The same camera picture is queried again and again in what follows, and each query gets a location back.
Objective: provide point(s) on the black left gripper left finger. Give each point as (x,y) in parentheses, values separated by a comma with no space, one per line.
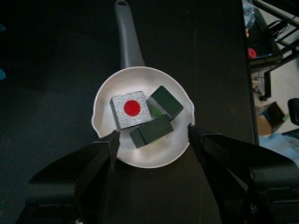
(91,169)

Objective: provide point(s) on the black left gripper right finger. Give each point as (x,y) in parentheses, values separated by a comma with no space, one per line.
(234,163)

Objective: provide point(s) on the green sushi piece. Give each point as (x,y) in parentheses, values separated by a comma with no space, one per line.
(166,102)

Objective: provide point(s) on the dark green sushi block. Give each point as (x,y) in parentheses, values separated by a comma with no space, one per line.
(151,131)

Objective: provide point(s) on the red centre sushi piece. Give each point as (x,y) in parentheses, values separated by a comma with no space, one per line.
(131,109)

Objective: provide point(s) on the light blue cloth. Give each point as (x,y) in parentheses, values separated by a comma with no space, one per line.
(281,143)

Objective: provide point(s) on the cardboard box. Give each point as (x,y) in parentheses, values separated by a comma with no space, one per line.
(268,118)

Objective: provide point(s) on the grey toy frying pan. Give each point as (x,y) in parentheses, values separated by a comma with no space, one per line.
(144,116)

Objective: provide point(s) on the red round button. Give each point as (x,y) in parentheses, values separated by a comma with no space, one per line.
(251,53)

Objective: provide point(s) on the black metal frame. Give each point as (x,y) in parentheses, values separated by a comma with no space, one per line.
(272,32)

